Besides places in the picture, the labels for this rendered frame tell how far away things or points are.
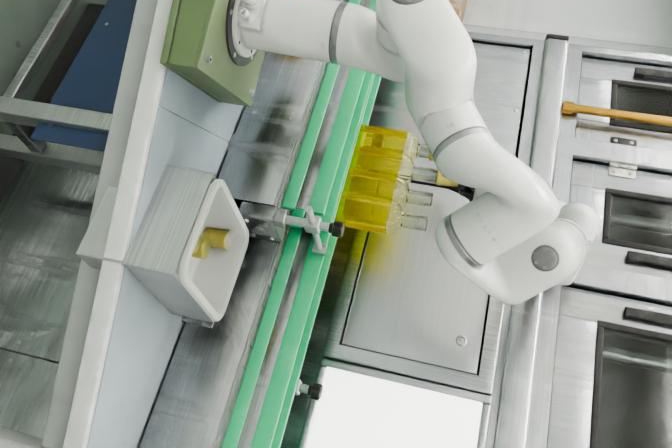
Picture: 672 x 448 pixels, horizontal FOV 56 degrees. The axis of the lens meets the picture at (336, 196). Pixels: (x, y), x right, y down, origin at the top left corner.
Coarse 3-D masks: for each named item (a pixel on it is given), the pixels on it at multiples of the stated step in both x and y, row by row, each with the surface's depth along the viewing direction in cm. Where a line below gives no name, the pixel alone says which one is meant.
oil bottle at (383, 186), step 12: (348, 180) 130; (360, 180) 130; (372, 180) 129; (384, 180) 129; (396, 180) 129; (348, 192) 129; (360, 192) 129; (372, 192) 128; (384, 192) 128; (396, 192) 128; (408, 192) 129
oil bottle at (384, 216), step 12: (348, 204) 127; (360, 204) 127; (372, 204) 127; (384, 204) 126; (396, 204) 126; (336, 216) 127; (348, 216) 126; (360, 216) 126; (372, 216) 125; (384, 216) 125; (396, 216) 125; (360, 228) 129; (372, 228) 128; (384, 228) 126; (396, 228) 126
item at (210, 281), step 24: (216, 192) 100; (216, 216) 108; (240, 216) 108; (192, 240) 92; (240, 240) 114; (192, 264) 110; (216, 264) 112; (240, 264) 113; (192, 288) 94; (216, 288) 110; (216, 312) 106
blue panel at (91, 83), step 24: (120, 0) 147; (96, 24) 144; (120, 24) 143; (96, 48) 140; (120, 48) 139; (72, 72) 137; (96, 72) 136; (120, 72) 136; (72, 96) 134; (96, 96) 133; (72, 144) 128; (96, 144) 127
